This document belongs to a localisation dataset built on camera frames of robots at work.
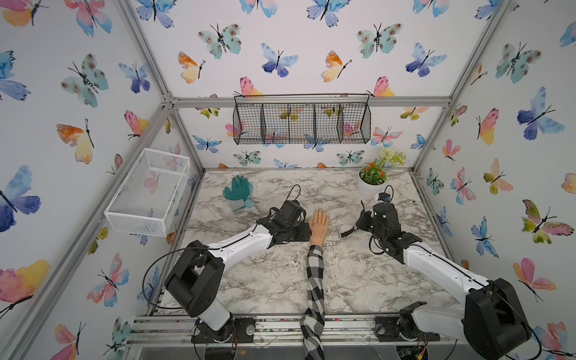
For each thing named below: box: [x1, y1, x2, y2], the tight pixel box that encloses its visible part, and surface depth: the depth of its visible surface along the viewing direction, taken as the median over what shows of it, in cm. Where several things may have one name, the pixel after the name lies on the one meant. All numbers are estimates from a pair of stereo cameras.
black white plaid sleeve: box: [300, 244, 326, 360], surface depth 75 cm
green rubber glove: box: [223, 175, 254, 212], surface depth 113 cm
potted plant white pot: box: [357, 148, 407, 201], surface depth 103 cm
